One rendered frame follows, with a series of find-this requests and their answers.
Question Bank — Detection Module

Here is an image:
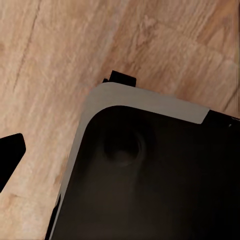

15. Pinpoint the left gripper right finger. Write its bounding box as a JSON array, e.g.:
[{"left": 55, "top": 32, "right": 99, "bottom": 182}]
[{"left": 224, "top": 133, "right": 240, "bottom": 173}]

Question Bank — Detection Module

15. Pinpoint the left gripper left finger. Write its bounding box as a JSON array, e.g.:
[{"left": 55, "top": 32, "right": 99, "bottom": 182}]
[{"left": 0, "top": 133, "right": 26, "bottom": 193}]

